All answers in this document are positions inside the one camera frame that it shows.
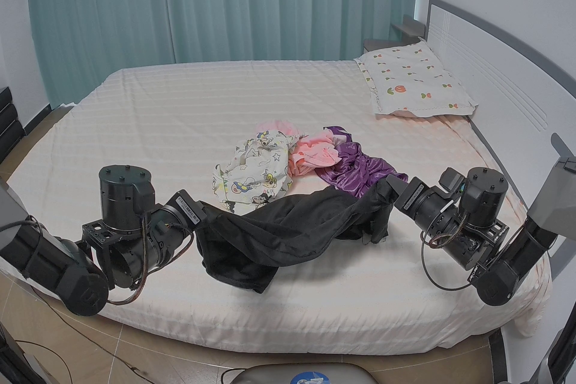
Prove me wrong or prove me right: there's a light pink garment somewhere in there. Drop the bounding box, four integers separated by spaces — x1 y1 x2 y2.
256 118 303 139

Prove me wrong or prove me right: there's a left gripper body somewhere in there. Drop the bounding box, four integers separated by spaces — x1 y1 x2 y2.
109 190 207 289

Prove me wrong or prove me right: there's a black chest of drawers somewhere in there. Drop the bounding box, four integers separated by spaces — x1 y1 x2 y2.
0 86 23 164

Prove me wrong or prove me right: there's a grey bedside table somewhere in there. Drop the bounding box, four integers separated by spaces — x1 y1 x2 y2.
364 15 426 54

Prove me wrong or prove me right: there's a purple garment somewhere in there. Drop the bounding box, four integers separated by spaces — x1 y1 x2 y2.
315 125 408 199

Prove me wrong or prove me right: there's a bed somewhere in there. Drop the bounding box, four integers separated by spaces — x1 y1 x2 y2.
0 0 576 349

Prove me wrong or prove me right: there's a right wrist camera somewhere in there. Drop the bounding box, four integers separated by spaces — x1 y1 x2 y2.
437 167 468 199

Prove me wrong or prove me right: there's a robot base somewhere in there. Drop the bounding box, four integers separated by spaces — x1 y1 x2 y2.
234 363 374 384

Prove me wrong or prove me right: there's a black T-shirt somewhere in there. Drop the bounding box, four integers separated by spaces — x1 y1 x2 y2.
196 180 397 294

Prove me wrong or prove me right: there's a white printed pyjama top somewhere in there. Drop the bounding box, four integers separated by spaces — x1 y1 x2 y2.
213 128 301 216

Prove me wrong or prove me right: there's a salmon pink garment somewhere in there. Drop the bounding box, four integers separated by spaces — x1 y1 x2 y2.
288 128 343 179

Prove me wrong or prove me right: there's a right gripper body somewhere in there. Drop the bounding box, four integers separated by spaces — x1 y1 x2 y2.
396 177 460 239

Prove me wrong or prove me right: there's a white printed pillow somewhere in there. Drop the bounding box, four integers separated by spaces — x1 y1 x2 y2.
353 37 479 118

